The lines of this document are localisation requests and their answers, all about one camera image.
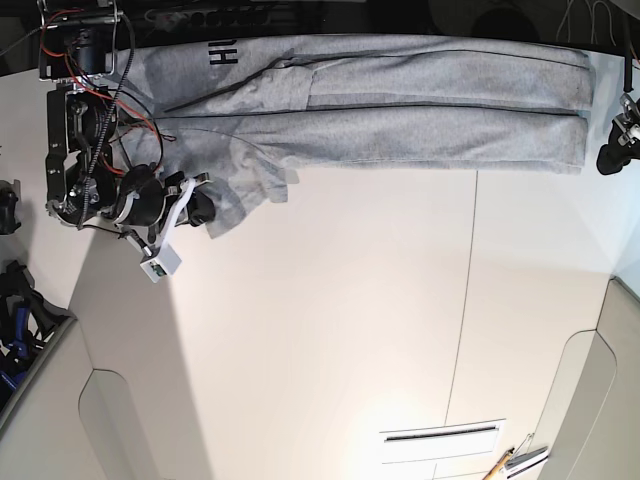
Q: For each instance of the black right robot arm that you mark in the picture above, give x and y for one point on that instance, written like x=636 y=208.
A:
x=105 y=148

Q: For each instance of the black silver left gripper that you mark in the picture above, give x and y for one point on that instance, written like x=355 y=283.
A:
x=614 y=156

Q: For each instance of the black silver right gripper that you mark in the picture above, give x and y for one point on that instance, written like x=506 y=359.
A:
x=145 y=208

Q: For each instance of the black blue clamp pile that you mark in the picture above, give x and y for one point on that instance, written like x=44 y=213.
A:
x=28 y=322

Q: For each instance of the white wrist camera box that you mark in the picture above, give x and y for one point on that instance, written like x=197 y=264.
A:
x=161 y=263

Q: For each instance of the black clamp at left edge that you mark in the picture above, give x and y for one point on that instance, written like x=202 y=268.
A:
x=9 y=221

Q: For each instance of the white table cable grommet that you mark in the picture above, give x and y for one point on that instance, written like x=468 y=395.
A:
x=441 y=443

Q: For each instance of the grey T-shirt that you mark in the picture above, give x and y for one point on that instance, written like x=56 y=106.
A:
x=251 y=112

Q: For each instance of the wooden handled tool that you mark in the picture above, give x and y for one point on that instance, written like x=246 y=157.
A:
x=500 y=464

